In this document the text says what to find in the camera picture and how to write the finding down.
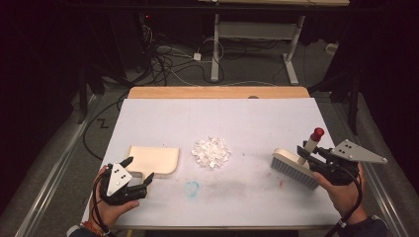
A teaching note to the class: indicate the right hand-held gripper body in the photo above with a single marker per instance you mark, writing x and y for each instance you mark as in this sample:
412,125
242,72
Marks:
352,153

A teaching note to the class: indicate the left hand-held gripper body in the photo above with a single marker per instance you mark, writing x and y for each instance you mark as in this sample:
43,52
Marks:
118,177

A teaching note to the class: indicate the cream brush with grey bristles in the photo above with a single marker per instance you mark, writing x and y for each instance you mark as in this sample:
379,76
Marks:
290,166

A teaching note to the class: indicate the cream dustpan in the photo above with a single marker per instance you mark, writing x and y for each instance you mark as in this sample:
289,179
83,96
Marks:
154,159

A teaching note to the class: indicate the pile of clear plastic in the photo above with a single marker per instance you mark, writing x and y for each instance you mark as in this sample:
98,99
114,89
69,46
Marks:
210,153

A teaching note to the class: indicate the person's left hand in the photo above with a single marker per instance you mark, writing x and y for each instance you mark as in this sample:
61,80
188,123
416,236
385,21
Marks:
113,212

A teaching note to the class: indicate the person's right hand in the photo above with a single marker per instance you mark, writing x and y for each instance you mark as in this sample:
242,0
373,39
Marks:
349,197

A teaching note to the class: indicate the black stand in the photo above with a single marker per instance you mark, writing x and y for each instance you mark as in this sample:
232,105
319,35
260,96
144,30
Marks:
87,82
352,98

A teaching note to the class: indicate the wooden table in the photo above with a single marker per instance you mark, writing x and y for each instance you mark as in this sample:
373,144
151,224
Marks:
214,92

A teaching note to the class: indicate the white power adapter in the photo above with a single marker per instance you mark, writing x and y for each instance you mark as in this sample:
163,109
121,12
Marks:
197,56

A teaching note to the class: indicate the metal floor rail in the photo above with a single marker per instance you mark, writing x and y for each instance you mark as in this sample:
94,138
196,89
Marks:
382,197
56,177

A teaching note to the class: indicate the white frame desk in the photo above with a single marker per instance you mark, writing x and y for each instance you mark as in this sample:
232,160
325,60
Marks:
253,30

